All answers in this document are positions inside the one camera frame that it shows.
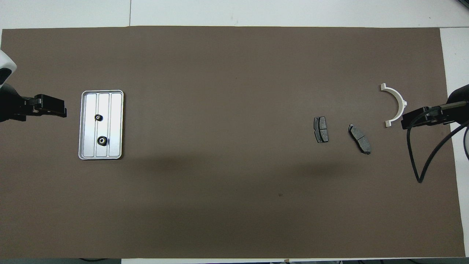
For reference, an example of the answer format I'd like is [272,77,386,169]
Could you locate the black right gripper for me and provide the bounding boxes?
[402,84,469,130]

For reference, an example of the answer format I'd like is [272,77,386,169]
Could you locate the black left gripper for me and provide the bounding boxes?
[0,84,68,124]

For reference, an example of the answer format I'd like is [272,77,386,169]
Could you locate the silver metal tray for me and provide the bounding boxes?
[78,90,125,160]

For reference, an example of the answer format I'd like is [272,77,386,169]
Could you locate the curved dark brake pad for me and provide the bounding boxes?
[348,124,372,155]

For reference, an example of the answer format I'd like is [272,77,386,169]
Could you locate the rectangular dark brake pad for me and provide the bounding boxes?
[314,116,329,143]

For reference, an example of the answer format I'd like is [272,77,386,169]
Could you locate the brown table mat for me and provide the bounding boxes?
[0,26,466,259]

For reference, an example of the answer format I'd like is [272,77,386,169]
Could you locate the white semicircular plastic bracket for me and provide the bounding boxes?
[380,83,408,128]

